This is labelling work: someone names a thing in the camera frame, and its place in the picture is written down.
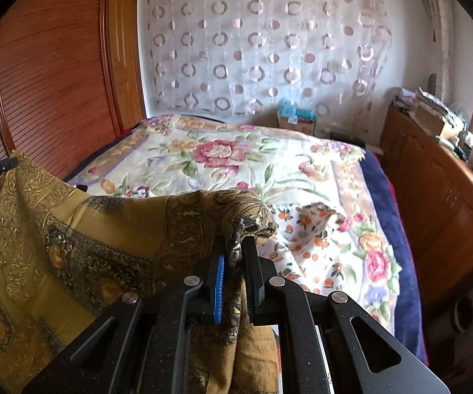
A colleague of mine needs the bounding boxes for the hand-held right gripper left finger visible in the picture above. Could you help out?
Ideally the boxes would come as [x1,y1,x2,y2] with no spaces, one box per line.
[22,237,226,394]

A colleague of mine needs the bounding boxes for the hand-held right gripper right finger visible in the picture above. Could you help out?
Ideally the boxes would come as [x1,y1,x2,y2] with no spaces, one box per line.
[242,237,447,394]

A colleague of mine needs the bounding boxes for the mustard patterned scarf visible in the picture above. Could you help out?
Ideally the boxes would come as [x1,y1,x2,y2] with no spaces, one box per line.
[0,152,280,394]

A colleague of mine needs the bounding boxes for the orange fruit print sheet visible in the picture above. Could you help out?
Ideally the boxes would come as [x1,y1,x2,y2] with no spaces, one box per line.
[257,202,350,296]

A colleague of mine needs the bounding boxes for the wooden slatted wardrobe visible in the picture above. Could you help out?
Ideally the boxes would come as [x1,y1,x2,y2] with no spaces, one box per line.
[0,0,147,230]

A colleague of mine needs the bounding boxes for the floral blanket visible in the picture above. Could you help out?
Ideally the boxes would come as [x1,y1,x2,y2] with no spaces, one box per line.
[66,114,402,337]

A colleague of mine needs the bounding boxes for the cardboard box with blue bags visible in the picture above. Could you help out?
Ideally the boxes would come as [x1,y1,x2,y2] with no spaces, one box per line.
[278,99,318,135]

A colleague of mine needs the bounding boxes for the long wooden cabinet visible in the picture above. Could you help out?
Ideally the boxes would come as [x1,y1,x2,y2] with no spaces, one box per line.
[380,104,473,321]

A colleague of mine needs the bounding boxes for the flat cardboard box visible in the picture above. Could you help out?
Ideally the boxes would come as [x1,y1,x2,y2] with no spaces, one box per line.
[414,107,459,141]

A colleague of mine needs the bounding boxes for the sheer circle pattern curtain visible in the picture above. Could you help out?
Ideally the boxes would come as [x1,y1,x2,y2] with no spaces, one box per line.
[138,0,394,121]

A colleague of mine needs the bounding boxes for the stack of papers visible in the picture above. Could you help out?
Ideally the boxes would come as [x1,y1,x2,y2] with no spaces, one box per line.
[392,86,467,132]

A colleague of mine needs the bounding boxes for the pale window curtain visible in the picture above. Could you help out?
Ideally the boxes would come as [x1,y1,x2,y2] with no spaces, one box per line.
[419,0,455,91]

